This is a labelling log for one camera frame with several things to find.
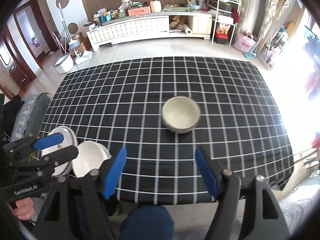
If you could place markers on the plain white bowl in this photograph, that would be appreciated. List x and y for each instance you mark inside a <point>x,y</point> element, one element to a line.
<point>91,155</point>

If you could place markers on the grey sofa cushion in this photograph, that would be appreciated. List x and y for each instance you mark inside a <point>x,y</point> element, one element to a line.
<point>29,119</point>

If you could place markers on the orange storage box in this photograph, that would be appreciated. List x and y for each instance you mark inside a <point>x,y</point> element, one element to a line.
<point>139,11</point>

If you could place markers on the blue trouser leg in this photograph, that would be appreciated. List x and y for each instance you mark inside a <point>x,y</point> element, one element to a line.
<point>147,222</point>

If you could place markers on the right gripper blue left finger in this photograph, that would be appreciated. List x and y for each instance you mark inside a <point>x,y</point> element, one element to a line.
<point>111,172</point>

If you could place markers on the white metal shelf rack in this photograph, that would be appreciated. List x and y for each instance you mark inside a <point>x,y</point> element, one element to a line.
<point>226,16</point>

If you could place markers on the white dustpan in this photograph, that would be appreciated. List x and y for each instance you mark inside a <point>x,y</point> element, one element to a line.
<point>83,56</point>

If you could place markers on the standing mirror frame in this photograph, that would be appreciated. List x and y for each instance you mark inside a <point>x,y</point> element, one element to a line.
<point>276,15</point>

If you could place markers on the black white grid tablecloth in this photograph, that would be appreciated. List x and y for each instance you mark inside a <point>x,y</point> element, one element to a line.
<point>161,109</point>

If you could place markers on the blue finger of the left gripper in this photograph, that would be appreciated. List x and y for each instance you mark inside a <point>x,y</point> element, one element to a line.
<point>49,141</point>
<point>58,156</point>

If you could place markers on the white floor lamp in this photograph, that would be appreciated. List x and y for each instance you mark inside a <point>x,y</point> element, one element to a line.
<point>72,43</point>

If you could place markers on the paper roll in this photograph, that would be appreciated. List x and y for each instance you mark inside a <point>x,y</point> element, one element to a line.
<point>186,29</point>

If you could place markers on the pink bag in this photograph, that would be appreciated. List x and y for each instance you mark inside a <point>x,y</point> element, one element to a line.
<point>244,42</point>

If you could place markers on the white plastic bin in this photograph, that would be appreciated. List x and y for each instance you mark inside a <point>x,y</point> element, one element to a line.
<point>64,64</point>

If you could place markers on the blue patterned ceramic bowl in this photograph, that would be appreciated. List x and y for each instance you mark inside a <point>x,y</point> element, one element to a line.
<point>180,114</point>

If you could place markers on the white tv cabinet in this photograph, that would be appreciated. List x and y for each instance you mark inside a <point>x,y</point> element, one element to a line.
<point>151,26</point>

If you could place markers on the left hand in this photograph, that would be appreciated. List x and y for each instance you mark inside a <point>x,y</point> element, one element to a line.
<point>24,209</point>

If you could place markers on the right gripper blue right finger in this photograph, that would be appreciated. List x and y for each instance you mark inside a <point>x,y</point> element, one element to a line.
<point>211,172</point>

